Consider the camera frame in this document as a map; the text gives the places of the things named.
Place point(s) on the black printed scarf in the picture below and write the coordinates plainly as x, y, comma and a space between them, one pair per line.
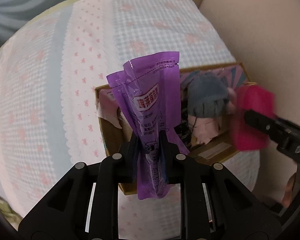
185, 133

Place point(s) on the purple plastic packet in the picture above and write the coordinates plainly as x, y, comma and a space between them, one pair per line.
147, 91

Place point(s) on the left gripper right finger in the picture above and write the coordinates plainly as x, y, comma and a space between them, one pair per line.
214, 203

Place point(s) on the magenta pouch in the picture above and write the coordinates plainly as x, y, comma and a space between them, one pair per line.
256, 98

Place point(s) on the pink patterned cloth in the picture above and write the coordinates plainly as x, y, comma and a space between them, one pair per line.
203, 130

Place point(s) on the person right hand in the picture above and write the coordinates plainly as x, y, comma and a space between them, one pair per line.
287, 198

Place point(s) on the grey fluffy hat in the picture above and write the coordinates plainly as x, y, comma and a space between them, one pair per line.
207, 96

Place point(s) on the pink fluffy scrunchie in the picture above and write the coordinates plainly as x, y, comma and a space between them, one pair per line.
231, 105

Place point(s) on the cardboard box pink pattern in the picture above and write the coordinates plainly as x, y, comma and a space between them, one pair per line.
116, 129

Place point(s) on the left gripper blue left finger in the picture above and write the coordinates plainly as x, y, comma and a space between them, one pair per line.
83, 204

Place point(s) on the green blanket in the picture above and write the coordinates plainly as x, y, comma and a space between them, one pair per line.
12, 217

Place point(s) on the patterned blue pink bedspread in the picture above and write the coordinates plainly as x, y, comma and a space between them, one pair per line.
49, 71

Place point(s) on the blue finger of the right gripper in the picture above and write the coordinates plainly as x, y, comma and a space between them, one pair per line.
284, 133

